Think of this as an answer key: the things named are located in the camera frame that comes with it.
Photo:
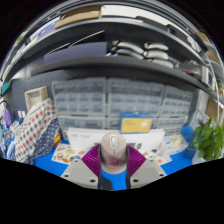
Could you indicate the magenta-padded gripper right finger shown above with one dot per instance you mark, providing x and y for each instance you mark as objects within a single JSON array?
[{"x": 148, "y": 172}]

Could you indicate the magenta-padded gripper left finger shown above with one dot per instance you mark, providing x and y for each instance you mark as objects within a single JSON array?
[{"x": 78, "y": 173}]

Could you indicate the beige pink computer mouse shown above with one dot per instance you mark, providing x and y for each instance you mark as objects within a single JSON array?
[{"x": 114, "y": 150}]

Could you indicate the food picture sticker sheet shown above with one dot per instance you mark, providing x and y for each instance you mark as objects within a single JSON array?
[{"x": 68, "y": 154}]

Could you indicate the white keyboard packaging box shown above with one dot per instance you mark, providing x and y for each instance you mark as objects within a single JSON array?
[{"x": 83, "y": 138}]

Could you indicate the pale yellow disposable gloves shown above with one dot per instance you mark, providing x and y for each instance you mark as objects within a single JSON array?
[{"x": 177, "y": 140}]

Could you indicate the yellow and blue box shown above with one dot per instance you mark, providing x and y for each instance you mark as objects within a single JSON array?
[{"x": 136, "y": 125}]

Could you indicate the red blue checked cloth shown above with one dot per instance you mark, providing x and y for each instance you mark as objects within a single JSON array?
[{"x": 33, "y": 126}]

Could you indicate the green plant in white pot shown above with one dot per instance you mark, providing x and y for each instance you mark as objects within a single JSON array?
[{"x": 208, "y": 141}]

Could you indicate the white woven basket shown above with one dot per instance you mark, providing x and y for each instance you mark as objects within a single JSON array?
[{"x": 36, "y": 97}]

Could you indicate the white metal shelf unit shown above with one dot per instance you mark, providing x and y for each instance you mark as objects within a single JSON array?
[{"x": 213, "y": 111}]

